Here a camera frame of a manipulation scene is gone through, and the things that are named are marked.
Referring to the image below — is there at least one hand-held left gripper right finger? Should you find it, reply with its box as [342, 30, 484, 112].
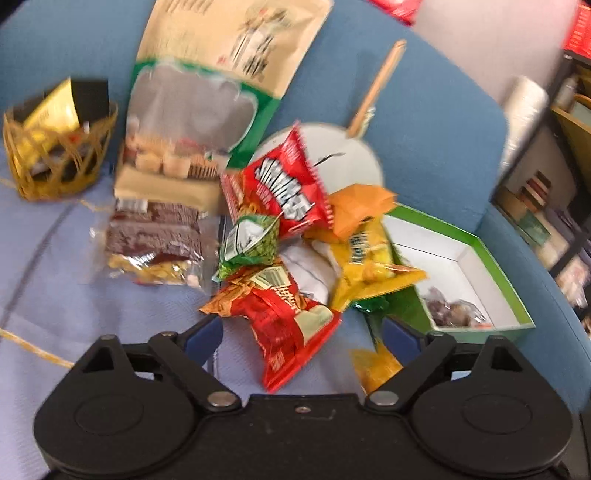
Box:
[365, 318, 525, 409]

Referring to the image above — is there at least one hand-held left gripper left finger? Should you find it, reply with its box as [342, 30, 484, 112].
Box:
[74, 315, 241, 412]

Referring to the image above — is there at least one small yellow snack packet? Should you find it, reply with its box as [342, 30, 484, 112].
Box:
[350, 337, 404, 395]

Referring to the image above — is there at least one clear brown cake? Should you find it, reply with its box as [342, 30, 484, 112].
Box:
[422, 286, 492, 329]

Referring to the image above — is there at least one red snack packet cream corner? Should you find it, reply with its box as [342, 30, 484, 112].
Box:
[199, 265, 343, 394]

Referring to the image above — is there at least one large yellow snack packet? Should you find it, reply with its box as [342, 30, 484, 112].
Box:
[305, 219, 428, 312]

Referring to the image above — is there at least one green cardboard box white inside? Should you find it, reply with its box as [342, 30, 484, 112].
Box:
[369, 203, 536, 344]

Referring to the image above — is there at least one red snack packet white lettering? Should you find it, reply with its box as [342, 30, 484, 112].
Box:
[221, 122, 333, 241]

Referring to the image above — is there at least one dark green snack packet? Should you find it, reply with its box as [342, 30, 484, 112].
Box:
[351, 295, 393, 317]

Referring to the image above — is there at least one green pea snack packet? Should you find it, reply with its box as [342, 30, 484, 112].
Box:
[213, 213, 281, 281]

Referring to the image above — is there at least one clear packet of brown cakes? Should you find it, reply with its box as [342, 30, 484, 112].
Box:
[90, 196, 218, 289]

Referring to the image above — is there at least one orange snack packet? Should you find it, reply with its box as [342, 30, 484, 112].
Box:
[327, 184, 399, 241]

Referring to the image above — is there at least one light blue seat cloth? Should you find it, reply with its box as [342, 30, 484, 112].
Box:
[0, 138, 379, 467]

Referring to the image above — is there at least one blue armchair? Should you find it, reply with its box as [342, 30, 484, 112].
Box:
[0, 0, 591, 416]

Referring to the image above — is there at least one white plastic roll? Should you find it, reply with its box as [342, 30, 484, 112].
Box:
[501, 75, 550, 167]

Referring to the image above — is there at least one black shelf rack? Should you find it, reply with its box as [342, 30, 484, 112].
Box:
[492, 51, 591, 324]

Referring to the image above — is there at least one black packet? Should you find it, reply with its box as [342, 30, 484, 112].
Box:
[69, 79, 110, 132]

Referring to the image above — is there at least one gold foil packet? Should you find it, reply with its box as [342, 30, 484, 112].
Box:
[9, 78, 80, 162]

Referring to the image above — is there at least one large beige green snack bag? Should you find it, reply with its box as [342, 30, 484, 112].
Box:
[113, 0, 334, 215]

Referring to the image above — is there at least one red wet wipes pack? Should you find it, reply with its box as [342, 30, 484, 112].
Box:
[369, 0, 422, 26]

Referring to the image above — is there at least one red box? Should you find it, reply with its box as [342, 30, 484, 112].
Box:
[563, 0, 591, 58]

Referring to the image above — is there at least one gold cord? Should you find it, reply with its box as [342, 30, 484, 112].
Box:
[0, 329, 75, 368]

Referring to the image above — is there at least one round white fan wooden handle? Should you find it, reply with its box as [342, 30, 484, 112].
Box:
[249, 39, 408, 208]

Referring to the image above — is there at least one gold wire basket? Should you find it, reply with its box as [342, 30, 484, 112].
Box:
[2, 99, 118, 201]

